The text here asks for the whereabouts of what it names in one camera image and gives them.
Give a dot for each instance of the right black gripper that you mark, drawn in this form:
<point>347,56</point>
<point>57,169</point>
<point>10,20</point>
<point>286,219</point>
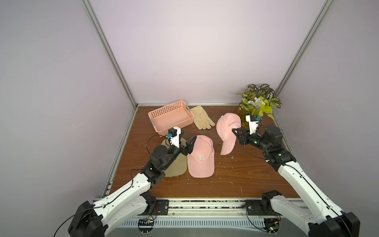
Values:
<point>246,136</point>

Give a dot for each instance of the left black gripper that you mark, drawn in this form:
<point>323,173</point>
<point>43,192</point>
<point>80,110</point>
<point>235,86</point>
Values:
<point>185,150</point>

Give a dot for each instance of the pink baseball cap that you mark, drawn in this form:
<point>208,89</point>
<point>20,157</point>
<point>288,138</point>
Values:
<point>201,162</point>
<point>224,127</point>

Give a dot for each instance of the beige baseball cap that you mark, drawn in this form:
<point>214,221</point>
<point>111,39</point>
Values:
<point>178,167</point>

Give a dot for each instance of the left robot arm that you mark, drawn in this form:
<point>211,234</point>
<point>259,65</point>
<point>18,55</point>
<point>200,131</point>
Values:
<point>100,218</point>

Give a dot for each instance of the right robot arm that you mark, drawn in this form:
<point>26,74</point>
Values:
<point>324,218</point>

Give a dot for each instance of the cream work glove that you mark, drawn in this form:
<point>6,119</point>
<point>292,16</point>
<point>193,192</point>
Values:
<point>201,118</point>

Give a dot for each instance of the pink plastic basket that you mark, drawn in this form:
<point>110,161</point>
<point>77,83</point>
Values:
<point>175,114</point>

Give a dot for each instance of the artificial green plant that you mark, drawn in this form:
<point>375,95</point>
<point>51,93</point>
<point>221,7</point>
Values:
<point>259,100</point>

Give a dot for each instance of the left circuit board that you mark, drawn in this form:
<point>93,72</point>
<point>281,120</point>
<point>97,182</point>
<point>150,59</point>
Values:
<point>146,225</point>

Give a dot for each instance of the circuit board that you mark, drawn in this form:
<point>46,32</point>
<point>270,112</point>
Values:
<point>271,225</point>
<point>146,225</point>

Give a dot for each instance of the right circuit board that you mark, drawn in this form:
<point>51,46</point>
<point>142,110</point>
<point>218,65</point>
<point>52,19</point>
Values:
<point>271,225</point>

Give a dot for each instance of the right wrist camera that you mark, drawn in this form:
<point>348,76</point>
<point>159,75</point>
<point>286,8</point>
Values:
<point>254,123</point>

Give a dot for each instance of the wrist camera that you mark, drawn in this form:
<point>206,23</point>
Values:
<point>173,136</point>
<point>254,123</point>

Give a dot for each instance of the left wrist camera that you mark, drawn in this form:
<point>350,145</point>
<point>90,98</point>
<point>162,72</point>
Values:
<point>173,136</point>

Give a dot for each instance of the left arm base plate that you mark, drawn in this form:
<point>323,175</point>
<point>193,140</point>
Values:
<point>157,207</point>

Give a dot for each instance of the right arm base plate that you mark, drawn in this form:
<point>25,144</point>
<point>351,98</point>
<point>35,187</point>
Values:
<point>259,207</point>

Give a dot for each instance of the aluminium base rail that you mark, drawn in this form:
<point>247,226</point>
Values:
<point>209,207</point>

